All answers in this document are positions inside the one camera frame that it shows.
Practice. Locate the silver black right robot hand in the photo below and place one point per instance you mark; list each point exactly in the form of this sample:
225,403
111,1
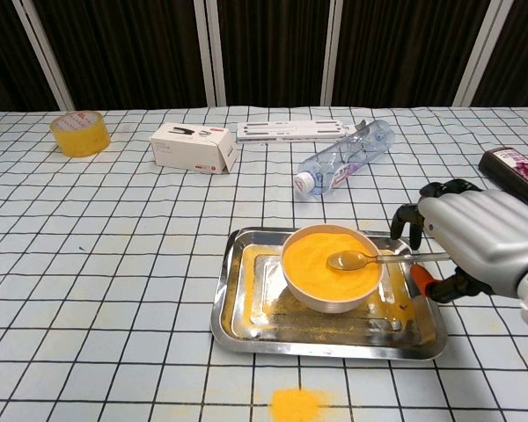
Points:
479,228

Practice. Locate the metal spoon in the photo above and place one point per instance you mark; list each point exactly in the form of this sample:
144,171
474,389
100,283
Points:
347,260

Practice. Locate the orange bowl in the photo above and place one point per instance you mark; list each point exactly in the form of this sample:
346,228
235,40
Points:
325,303

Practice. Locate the orange spill spot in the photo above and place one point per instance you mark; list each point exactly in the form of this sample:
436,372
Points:
295,406

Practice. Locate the dark bottle with purple label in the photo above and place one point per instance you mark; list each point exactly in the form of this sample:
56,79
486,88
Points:
506,169

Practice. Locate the clear plastic water bottle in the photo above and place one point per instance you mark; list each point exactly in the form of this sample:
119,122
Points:
347,154

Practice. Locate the large rectangular steel tray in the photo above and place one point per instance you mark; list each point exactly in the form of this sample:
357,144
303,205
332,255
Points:
325,349

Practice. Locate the white folded laptop stand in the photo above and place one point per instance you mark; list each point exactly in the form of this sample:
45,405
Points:
290,131

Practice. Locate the small rectangular steel tray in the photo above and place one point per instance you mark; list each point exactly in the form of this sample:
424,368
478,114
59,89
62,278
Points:
264,281

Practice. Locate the white stapler box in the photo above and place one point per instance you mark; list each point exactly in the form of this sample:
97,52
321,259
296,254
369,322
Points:
185,149

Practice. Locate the checkered blue tablecloth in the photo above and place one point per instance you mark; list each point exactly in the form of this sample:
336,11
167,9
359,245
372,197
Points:
114,242

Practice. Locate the black folding partition screen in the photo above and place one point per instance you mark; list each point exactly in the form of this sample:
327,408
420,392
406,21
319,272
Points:
136,53

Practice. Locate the yellow packing tape roll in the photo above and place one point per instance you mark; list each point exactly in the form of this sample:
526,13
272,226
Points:
79,140

